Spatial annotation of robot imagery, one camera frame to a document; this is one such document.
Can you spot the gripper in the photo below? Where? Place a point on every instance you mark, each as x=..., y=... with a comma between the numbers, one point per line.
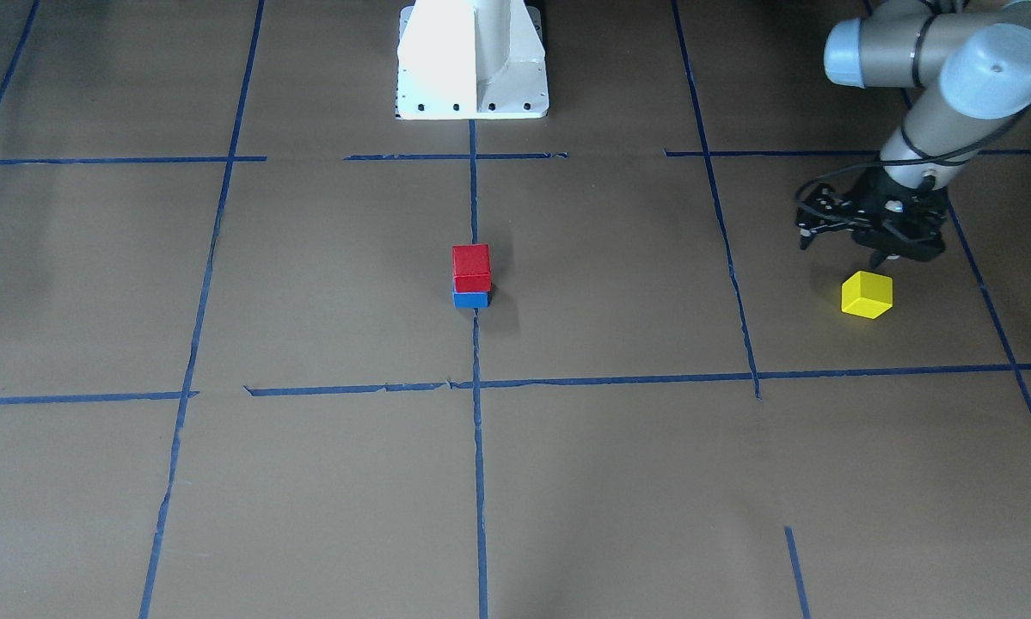
x=873, y=199

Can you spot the yellow block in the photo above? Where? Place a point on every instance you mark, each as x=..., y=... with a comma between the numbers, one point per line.
x=867, y=294

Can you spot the red block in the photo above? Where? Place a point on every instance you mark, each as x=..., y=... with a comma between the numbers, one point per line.
x=471, y=268

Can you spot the blue block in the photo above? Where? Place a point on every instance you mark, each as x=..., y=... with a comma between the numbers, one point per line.
x=470, y=300

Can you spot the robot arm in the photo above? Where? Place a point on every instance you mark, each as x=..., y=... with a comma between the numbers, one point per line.
x=973, y=70

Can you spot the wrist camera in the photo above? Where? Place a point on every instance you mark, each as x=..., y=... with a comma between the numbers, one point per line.
x=820, y=210

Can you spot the white pole base bracket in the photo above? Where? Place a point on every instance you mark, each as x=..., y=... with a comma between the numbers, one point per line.
x=520, y=91

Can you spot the white camera pole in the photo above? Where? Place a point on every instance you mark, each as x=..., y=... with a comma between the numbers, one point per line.
x=488, y=36

